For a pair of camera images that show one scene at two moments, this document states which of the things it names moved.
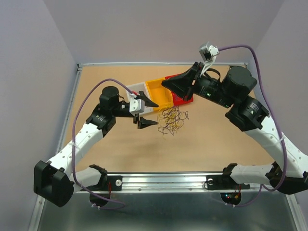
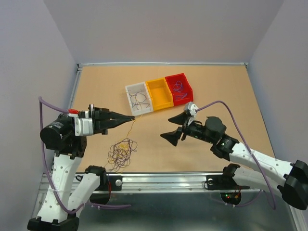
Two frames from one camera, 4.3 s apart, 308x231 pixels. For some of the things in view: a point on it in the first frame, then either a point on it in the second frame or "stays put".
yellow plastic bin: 160,95 stays put
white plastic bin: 135,88 stays put
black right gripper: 182,84 → 173,137
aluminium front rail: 166,182 stays put
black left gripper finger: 143,122 → 111,123
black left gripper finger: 147,101 → 113,114
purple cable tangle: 173,119 → 119,154
